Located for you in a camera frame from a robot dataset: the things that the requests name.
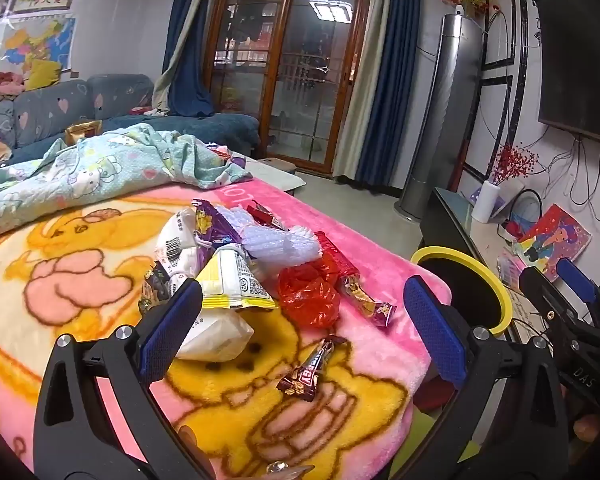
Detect person's right hand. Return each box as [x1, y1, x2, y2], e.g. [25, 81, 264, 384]
[572, 416, 600, 444]

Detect colourful wall map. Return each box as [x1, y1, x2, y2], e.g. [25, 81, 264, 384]
[0, 16, 77, 86]

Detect person's left hand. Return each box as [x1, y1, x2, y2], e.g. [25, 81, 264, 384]
[177, 425, 316, 480]

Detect brown chocolate bar wrapper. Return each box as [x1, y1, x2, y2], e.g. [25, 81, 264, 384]
[276, 337, 349, 403]

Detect black bin with yellow rim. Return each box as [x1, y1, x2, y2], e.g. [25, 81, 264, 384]
[411, 246, 512, 341]

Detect white coffee table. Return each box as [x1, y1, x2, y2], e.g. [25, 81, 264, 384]
[234, 152, 309, 199]

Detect white plastic bag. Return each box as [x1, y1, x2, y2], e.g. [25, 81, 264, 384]
[174, 307, 256, 364]

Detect colourful paint palette box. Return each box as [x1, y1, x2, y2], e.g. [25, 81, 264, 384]
[496, 249, 525, 287]

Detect yellow white snack packet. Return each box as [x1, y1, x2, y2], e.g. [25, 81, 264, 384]
[195, 247, 281, 312]

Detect colourful figure painting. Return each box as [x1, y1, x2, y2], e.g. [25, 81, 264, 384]
[511, 203, 593, 282]

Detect black wall television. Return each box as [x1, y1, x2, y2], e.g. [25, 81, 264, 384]
[534, 0, 600, 149]

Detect yellow pillow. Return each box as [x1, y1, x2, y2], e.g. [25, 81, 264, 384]
[24, 58, 64, 92]

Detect beige curtain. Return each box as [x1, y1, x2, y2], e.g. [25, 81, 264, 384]
[152, 0, 227, 112]
[332, 0, 397, 177]

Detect gold red gift box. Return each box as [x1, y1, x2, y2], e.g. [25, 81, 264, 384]
[64, 119, 104, 147]

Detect white cylinder vase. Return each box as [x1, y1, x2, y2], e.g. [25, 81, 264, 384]
[472, 180, 504, 224]

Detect dark brown snack wrapper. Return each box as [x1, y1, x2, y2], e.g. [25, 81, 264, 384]
[138, 260, 182, 317]

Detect red berry branches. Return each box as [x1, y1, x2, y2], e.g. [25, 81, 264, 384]
[491, 143, 541, 187]

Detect pink clothes pile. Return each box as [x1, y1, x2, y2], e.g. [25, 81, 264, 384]
[0, 71, 27, 104]

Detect wooden framed glass door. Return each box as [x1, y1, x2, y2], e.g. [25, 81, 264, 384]
[200, 0, 374, 174]

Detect beige low stool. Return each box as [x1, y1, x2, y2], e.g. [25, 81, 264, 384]
[256, 157, 297, 174]

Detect silver tower air conditioner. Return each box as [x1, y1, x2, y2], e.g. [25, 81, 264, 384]
[394, 12, 484, 222]

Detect gold purple candy wrapper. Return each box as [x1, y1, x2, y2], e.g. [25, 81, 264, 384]
[339, 275, 397, 329]

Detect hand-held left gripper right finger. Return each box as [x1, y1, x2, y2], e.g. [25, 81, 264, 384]
[390, 275, 570, 480]

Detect white foam net sleeve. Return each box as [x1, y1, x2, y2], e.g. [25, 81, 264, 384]
[237, 209, 324, 269]

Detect red plastic bag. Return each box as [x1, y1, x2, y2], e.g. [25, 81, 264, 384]
[277, 264, 342, 331]

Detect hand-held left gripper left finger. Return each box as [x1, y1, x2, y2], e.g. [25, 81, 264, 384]
[32, 277, 217, 480]

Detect purple snack wrapper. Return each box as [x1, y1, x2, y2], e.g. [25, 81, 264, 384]
[191, 198, 231, 249]

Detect light blue cartoon quilt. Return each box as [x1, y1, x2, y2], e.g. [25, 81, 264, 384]
[0, 122, 255, 241]

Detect dark blue curtain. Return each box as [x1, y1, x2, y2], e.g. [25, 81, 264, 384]
[161, 0, 217, 117]
[355, 0, 424, 187]

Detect pink cartoon printed blanket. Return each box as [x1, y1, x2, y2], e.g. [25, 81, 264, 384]
[0, 180, 453, 480]

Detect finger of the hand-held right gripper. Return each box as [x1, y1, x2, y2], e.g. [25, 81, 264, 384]
[557, 257, 600, 332]
[519, 266, 588, 332]

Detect small red candy wrapper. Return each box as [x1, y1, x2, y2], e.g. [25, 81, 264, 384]
[246, 200, 287, 232]

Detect white barcode plastic packet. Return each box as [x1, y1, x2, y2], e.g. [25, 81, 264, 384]
[154, 208, 216, 281]

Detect blue heart print sofa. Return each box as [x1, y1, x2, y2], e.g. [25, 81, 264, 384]
[0, 74, 261, 177]

